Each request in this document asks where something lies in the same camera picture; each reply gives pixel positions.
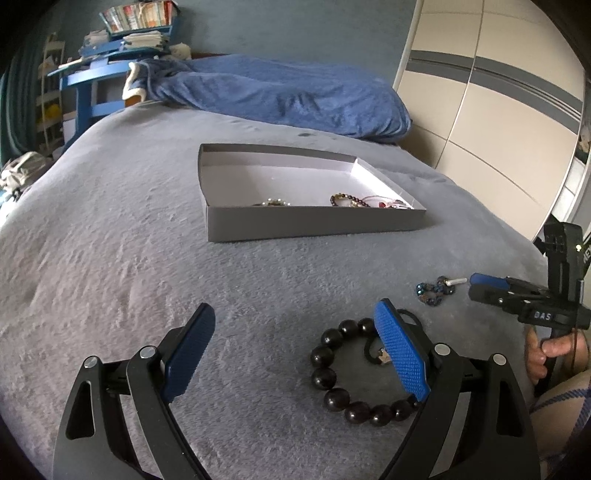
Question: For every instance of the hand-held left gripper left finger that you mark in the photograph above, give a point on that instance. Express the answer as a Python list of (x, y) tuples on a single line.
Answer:
[(189, 360)]

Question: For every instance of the row of colourful books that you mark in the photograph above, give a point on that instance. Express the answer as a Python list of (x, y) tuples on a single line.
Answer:
[(138, 16)]

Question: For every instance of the person's right forearm plaid sleeve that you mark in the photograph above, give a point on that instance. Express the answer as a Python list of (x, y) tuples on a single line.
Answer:
[(563, 415)]

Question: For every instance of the blue pillow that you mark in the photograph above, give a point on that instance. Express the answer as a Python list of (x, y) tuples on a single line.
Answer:
[(300, 97)]

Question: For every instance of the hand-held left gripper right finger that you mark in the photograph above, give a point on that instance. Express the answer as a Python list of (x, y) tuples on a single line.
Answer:
[(399, 355)]

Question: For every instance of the person's right hand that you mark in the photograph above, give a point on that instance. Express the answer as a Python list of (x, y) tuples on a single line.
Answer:
[(561, 348)]

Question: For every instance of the stack of papers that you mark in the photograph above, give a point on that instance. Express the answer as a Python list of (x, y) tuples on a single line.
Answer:
[(145, 40)]

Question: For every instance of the white shelf rack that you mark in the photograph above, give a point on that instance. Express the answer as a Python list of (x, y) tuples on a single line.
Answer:
[(50, 92)]

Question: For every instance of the blue wooden desk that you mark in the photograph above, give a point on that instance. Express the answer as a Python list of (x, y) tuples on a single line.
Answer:
[(85, 106)]

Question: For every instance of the beige wardrobe with grey stripes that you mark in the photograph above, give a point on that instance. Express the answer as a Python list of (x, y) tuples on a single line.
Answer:
[(489, 115)]

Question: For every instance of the teal curtain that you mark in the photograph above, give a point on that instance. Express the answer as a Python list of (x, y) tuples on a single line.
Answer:
[(21, 106)]

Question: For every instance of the open wardrobe shelf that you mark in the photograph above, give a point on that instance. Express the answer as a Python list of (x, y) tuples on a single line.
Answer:
[(577, 175)]

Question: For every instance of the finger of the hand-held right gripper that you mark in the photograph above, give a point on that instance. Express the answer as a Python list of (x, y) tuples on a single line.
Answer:
[(481, 278), (485, 295)]

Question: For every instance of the grey cardboard box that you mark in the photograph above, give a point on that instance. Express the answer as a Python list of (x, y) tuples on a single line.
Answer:
[(300, 224)]

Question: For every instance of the white cloth bundle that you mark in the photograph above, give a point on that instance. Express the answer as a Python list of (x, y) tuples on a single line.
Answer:
[(23, 173)]

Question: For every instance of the grey fleece blanket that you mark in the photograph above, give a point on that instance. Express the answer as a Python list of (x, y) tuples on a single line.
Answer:
[(115, 277)]

